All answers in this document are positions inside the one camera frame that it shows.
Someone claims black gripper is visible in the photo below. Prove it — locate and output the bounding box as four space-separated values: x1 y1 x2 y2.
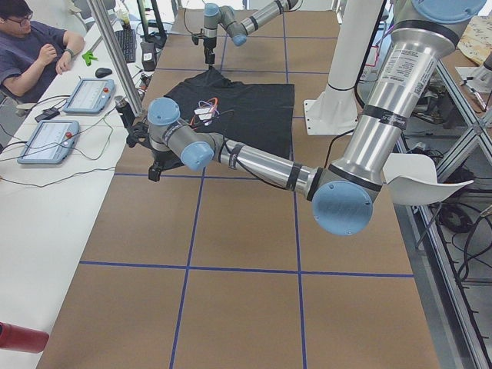
203 37 217 64
148 150 184 181

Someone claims black printed t-shirt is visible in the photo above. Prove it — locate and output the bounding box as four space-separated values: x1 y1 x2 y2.
165 68 294 159

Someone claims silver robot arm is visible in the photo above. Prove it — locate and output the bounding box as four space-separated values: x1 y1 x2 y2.
148 1 484 236
194 0 298 67

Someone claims black water bottle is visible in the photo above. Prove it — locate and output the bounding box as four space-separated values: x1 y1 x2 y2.
115 95 135 129

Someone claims black keyboard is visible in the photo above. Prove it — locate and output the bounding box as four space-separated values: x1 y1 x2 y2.
115 28 136 63

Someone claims upper blue teach pendant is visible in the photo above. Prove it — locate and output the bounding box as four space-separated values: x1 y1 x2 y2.
62 78 115 115

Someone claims blue teach pendant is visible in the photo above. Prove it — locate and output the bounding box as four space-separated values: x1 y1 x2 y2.
62 78 115 115
17 120 80 165

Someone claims black computer mouse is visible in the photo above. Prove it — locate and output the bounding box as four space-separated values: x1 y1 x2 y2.
95 68 112 78

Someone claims lower blue teach pendant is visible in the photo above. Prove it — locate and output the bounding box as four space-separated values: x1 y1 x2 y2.
17 120 80 165

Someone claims brown paper table cover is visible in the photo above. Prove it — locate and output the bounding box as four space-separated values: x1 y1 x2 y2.
36 7 441 369

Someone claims black power adapter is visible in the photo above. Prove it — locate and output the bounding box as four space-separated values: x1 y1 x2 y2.
35 108 60 122

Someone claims seated person in blue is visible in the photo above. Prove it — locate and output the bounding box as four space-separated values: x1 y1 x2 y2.
1 1 85 103

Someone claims red cylinder bottle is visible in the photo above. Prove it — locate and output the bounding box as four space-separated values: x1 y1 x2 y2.
0 322 49 354

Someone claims white plastic chair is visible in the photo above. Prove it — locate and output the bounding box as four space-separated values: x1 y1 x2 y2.
383 153 474 206

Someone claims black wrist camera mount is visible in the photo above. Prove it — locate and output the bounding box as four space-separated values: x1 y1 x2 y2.
126 121 151 149
191 33 204 45

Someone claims aluminium frame post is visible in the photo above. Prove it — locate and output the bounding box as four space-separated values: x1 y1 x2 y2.
87 0 144 118

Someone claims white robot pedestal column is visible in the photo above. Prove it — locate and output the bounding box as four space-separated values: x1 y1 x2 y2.
304 0 385 135

